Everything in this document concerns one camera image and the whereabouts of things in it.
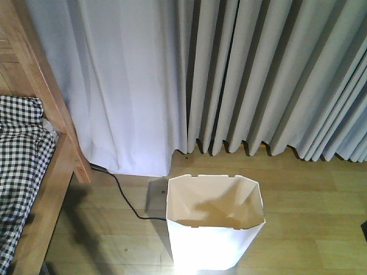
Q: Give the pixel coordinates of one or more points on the grey pleated curtain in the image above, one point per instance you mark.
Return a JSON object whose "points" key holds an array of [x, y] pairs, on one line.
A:
{"points": [[279, 73]]}

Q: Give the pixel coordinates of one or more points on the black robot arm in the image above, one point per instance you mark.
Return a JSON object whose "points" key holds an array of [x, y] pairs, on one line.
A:
{"points": [[364, 229]]}

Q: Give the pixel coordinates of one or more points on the black white checkered bedding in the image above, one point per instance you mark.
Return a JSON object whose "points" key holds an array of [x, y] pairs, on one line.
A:
{"points": [[27, 147]]}

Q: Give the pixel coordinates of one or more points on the white curtain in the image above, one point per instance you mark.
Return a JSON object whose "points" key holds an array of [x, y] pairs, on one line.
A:
{"points": [[116, 63]]}

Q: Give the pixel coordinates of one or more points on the wooden bed frame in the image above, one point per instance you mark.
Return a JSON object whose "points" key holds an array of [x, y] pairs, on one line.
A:
{"points": [[25, 72]]}

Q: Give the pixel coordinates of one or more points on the white plastic trash bin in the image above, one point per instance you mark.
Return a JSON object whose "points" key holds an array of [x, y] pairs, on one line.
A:
{"points": [[212, 219]]}

